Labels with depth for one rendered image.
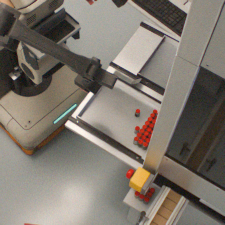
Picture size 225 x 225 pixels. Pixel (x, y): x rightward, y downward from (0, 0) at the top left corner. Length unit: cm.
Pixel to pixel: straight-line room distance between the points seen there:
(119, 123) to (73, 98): 79
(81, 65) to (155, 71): 66
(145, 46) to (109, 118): 43
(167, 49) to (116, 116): 45
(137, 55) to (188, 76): 106
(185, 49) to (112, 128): 99
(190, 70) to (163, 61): 108
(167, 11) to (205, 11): 150
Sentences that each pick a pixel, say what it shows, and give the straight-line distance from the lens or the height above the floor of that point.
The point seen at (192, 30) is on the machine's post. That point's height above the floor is 191.
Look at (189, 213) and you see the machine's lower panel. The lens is 201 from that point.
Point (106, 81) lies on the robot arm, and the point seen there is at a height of 127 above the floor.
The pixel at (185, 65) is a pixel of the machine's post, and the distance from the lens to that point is 108.
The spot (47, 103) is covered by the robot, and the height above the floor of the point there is 28.
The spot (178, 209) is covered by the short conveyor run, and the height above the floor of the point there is 93.
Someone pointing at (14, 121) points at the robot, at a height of 28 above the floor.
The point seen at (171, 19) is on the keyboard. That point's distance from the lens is 238.
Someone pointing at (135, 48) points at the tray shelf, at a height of 88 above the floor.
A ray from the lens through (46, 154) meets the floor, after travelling 288.
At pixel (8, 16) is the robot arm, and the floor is 159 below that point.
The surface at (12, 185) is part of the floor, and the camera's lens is 284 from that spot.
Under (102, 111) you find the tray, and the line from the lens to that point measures 200.
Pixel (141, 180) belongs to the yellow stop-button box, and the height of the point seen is 103.
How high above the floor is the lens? 268
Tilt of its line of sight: 64 degrees down
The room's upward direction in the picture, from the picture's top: 5 degrees clockwise
